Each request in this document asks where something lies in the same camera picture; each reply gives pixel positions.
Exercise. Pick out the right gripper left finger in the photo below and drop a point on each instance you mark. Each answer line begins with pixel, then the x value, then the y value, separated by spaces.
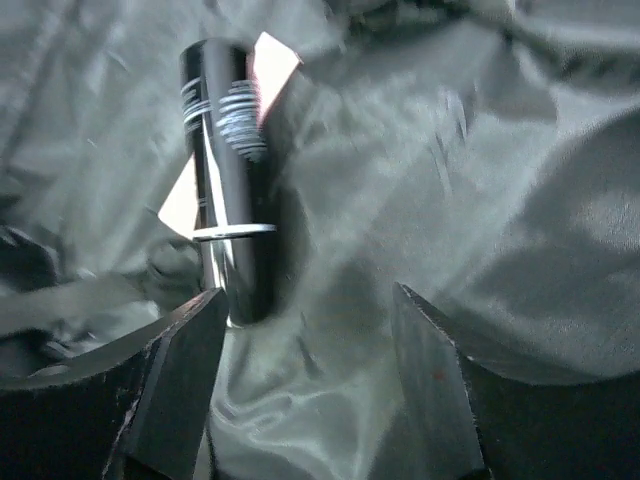
pixel 132 409

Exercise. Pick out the black cylindrical tube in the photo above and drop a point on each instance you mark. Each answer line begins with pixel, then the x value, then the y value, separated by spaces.
pixel 220 119

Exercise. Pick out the pink hard-shell suitcase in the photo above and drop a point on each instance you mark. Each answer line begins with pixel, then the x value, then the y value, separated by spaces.
pixel 484 154

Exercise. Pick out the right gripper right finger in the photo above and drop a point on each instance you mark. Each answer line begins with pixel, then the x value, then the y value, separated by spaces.
pixel 478 409

